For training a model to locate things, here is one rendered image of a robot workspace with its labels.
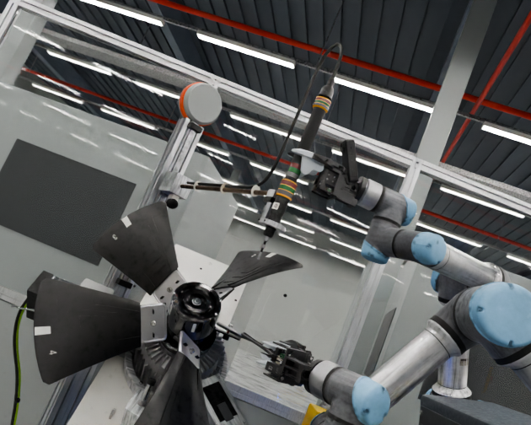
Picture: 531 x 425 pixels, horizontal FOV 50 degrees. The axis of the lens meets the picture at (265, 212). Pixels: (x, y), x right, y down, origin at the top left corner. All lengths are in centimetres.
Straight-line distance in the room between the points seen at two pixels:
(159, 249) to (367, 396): 69
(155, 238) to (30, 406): 95
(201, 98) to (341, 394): 131
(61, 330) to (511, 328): 91
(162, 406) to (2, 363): 114
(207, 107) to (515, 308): 136
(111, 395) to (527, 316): 97
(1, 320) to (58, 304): 94
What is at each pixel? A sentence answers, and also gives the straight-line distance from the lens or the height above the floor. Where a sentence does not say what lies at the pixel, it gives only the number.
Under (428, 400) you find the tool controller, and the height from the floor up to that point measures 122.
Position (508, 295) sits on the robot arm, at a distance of 112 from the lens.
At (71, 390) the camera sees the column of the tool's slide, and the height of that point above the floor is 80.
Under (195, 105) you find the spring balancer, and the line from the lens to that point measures 209.
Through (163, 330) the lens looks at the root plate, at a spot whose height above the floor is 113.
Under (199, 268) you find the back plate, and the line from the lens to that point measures 181.
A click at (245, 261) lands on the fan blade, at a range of 161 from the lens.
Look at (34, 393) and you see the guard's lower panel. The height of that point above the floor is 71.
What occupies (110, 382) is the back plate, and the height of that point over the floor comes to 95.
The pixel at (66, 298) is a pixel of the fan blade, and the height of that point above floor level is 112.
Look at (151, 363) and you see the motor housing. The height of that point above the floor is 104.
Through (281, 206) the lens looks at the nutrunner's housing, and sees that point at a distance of 142.
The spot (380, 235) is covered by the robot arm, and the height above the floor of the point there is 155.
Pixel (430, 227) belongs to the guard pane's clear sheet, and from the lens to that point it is 227.
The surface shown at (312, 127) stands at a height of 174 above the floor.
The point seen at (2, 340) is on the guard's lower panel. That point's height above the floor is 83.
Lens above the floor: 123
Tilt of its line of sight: 10 degrees up
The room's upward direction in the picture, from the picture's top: 23 degrees clockwise
